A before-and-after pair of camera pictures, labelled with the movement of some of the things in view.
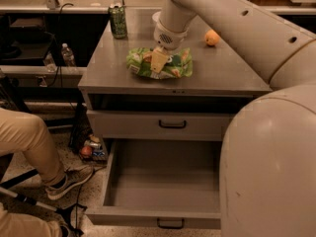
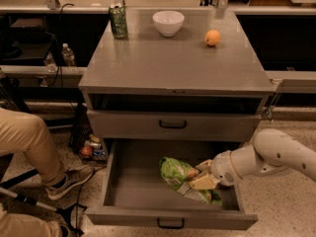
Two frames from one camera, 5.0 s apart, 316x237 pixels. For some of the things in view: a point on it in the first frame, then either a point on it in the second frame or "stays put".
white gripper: (170, 39) -> (222, 167)
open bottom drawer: (161, 184) stays put
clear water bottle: (68, 55) stays put
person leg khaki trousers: (23, 132) stays put
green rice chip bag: (178, 64) -> (175, 174)
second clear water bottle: (50, 63) stays put
